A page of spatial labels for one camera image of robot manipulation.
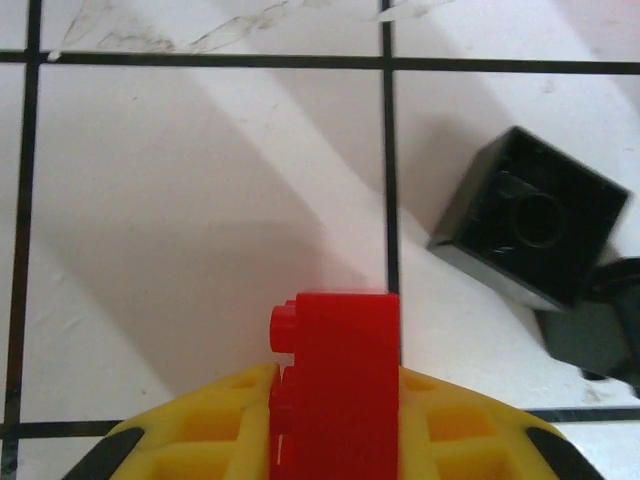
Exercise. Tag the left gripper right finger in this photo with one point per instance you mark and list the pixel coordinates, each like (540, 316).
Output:
(465, 440)

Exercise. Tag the black square lego brick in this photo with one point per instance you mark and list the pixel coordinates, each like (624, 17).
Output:
(525, 220)
(595, 330)

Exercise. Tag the red short lego brick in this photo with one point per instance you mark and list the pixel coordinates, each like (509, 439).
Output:
(345, 380)

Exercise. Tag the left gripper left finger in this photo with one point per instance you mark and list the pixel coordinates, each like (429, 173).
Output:
(200, 440)

